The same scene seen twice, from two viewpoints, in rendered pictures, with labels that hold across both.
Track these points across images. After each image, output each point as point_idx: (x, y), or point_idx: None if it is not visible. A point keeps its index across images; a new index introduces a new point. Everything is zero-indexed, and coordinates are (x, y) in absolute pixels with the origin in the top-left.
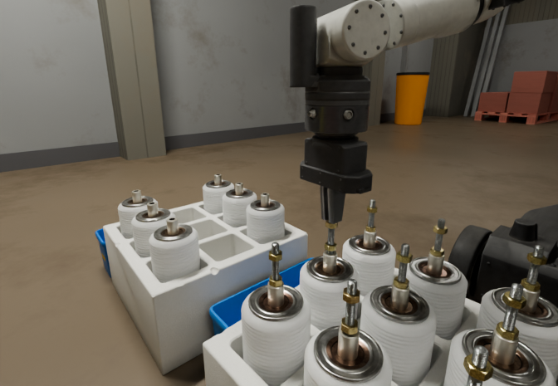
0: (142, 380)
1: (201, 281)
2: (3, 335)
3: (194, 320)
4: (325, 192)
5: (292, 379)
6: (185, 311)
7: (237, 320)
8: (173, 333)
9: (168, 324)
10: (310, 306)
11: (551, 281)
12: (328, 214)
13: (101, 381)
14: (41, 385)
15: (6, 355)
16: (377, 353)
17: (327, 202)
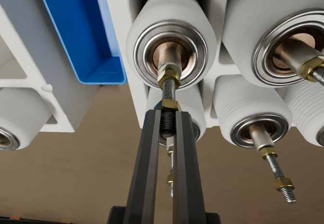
0: (99, 95)
1: (60, 98)
2: (38, 132)
3: (80, 84)
4: (154, 209)
5: (204, 110)
6: (77, 97)
7: (84, 46)
8: (87, 97)
9: (85, 105)
10: (196, 111)
11: None
12: (159, 134)
13: (90, 108)
14: (81, 125)
15: (55, 132)
16: (282, 122)
17: (157, 167)
